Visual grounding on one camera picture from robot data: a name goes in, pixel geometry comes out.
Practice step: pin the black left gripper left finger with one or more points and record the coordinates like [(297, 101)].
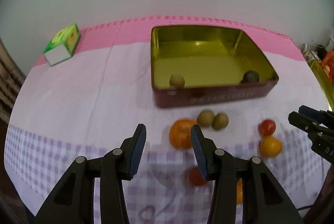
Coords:
[(71, 199)]

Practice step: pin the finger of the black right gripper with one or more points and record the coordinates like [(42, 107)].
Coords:
[(321, 116), (307, 124)]

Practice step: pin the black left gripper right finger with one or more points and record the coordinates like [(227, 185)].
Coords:
[(264, 199)]

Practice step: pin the large yellow orange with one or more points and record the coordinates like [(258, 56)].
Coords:
[(239, 198)]

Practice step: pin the small red cherry tomato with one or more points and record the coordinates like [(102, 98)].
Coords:
[(267, 127)]

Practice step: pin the small yellow orange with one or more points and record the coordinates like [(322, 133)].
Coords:
[(270, 147)]

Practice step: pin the small dark passion fruit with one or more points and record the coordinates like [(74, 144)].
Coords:
[(250, 77)]

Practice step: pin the red tomato with stem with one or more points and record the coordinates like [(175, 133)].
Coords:
[(195, 178)]

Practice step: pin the brown longan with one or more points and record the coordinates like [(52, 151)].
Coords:
[(220, 121), (205, 118), (177, 81)]

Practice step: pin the gold tin lid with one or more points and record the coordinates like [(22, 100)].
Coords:
[(323, 81)]

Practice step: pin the orange clutter pile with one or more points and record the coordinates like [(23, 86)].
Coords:
[(327, 64)]

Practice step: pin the checkered pink purple tablecloth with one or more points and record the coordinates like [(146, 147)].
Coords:
[(90, 103)]

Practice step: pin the large orange tangerine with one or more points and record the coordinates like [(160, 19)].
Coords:
[(180, 134)]

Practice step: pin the red toffee tin box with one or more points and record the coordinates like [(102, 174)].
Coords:
[(212, 60)]

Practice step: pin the green tissue pack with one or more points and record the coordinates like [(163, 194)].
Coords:
[(63, 45)]

